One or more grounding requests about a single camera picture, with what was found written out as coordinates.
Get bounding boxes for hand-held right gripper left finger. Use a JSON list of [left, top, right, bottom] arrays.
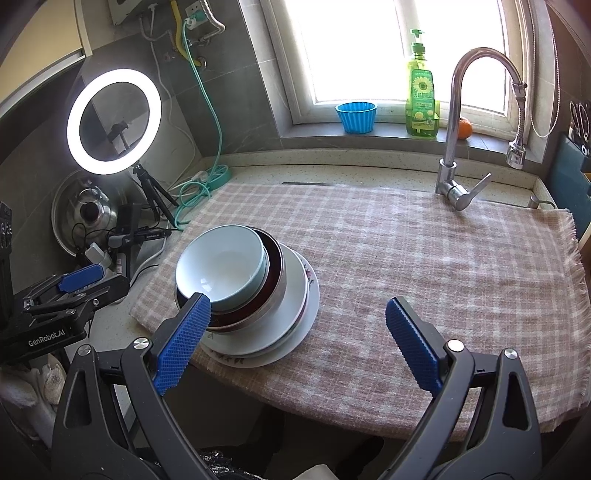
[[51, 292, 218, 480]]

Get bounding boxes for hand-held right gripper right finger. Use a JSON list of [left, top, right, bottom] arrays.
[[383, 296, 542, 480]]

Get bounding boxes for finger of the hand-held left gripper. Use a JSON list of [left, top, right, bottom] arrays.
[[28, 275, 131, 324], [14, 263, 106, 305]]

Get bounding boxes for light blue bowl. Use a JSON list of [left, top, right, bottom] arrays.
[[175, 224, 269, 311]]

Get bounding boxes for pink floral plate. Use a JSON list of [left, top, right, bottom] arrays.
[[203, 258, 321, 369], [259, 249, 315, 358]]

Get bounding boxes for white plate grey leaf print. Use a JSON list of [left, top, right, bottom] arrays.
[[198, 242, 309, 357]]

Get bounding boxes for large steel bowl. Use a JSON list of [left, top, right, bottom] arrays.
[[174, 226, 289, 334]]

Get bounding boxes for person's left hand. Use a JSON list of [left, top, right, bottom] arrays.
[[0, 360, 63, 416]]

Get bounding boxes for steel pot lid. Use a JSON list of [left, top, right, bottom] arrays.
[[51, 169, 139, 257]]

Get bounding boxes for pink plaid cloth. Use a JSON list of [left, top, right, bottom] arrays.
[[129, 181, 580, 439]]

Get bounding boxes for black tripod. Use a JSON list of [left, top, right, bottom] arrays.
[[131, 165, 181, 229]]

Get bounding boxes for steel faucet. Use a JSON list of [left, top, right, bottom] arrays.
[[435, 47, 528, 212]]

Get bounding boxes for blue knife holder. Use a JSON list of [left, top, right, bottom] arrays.
[[547, 131, 591, 227]]

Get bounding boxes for blue ribbed cup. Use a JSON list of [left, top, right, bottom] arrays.
[[335, 102, 378, 135]]

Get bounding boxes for green dish soap bottle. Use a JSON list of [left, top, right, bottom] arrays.
[[405, 29, 440, 138]]

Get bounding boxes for yellow pipe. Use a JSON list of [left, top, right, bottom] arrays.
[[170, 0, 206, 68]]

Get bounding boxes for flexible metal pipe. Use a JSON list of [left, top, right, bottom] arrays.
[[198, 0, 226, 44]]

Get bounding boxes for black scissors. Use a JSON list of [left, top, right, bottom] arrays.
[[569, 99, 591, 153]]

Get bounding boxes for white window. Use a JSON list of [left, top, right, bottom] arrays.
[[261, 0, 532, 139]]

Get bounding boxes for teal hose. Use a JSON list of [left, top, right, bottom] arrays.
[[182, 18, 232, 227]]

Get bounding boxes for ring light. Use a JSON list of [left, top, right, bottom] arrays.
[[67, 68, 162, 175]]

